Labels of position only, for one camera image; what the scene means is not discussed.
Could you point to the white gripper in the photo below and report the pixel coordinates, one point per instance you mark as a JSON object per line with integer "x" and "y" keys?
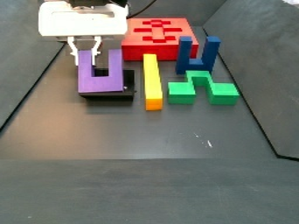
{"x": 63, "y": 20}

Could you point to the purple U-shaped block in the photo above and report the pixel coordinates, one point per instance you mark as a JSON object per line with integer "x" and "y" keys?
{"x": 99, "y": 84}

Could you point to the red insertion board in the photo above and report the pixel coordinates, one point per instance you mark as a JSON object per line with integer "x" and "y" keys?
{"x": 155, "y": 35}

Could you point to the black angled fixture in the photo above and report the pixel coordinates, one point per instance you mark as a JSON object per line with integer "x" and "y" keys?
{"x": 125, "y": 95}

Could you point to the yellow long bar block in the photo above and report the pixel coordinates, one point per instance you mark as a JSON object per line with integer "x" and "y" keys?
{"x": 153, "y": 84}

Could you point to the blue U-shaped block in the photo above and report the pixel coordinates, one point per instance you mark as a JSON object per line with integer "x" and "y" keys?
{"x": 188, "y": 61}

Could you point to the green zigzag block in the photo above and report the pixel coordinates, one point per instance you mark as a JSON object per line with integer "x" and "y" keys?
{"x": 221, "y": 93}

